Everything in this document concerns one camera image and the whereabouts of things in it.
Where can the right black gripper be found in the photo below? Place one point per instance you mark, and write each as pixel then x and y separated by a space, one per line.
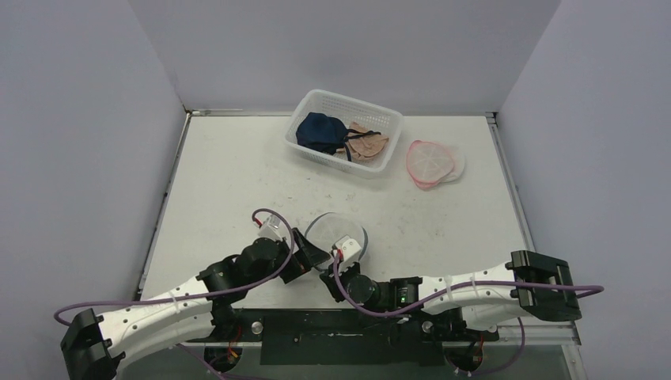
pixel 338 280

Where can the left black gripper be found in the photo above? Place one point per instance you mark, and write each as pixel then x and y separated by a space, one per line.
pixel 307 256

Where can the blue-trimmed mesh laundry bag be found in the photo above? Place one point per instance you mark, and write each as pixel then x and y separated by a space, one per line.
pixel 325 230

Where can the beige bra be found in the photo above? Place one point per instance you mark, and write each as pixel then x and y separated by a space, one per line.
pixel 363 144

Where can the navy blue bra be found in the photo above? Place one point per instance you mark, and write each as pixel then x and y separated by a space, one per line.
pixel 326 134

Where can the pink-trimmed mesh laundry bag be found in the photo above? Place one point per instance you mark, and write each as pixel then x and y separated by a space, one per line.
pixel 430 164

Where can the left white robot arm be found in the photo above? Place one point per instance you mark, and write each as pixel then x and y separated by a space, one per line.
pixel 95 345

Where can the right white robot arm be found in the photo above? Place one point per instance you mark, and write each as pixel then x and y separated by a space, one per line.
pixel 528 284

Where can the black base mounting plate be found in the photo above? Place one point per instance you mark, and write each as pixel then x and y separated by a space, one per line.
pixel 348 337

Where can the white perforated plastic basket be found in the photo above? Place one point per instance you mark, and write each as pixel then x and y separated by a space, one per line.
pixel 346 109

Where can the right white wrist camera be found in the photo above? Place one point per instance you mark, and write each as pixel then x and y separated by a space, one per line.
pixel 347 250

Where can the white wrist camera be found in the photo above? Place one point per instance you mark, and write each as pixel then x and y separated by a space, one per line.
pixel 272 228
pixel 347 250

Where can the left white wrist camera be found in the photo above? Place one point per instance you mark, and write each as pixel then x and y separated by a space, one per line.
pixel 272 228

